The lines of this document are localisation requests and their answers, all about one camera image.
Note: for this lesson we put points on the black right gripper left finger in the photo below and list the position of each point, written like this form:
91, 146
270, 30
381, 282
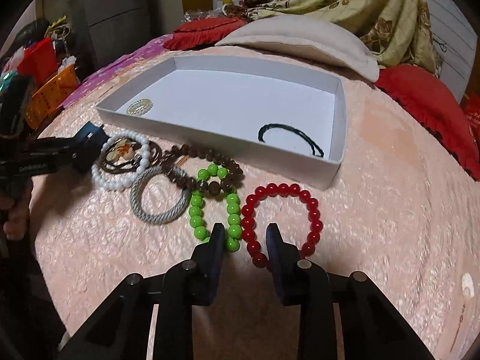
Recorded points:
195, 281

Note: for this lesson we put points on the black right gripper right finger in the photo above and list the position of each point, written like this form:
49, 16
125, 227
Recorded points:
297, 281

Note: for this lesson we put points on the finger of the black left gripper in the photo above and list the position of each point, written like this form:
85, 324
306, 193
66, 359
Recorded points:
50, 155

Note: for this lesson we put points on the person's left hand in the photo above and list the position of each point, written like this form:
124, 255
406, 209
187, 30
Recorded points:
18, 213

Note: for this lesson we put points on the orange plastic basket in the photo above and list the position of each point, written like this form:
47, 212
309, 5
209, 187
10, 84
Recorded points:
47, 99

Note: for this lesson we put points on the red plastic box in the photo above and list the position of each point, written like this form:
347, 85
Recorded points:
39, 62

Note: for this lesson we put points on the purple floral blanket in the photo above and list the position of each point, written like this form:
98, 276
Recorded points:
150, 50

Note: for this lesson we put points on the shallow white cardboard box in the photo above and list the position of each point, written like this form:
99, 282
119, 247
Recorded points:
280, 117

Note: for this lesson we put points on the grey cabinet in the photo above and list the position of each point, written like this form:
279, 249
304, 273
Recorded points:
108, 29

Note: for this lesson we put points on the shell hairpin with tassel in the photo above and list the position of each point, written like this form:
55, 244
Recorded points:
468, 293

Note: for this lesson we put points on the red ruffled cushion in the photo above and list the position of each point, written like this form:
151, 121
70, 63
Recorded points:
201, 33

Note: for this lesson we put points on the red pillow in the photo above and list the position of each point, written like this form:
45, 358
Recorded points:
433, 106

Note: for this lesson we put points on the beige pillow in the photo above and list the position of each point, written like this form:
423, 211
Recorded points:
306, 38

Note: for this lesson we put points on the red shopping bag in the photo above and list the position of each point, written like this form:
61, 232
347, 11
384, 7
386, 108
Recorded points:
470, 106

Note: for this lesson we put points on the floral yellow quilt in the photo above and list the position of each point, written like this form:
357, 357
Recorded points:
395, 31

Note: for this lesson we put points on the brown cord flower pendant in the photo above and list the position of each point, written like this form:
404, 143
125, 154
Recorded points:
122, 157

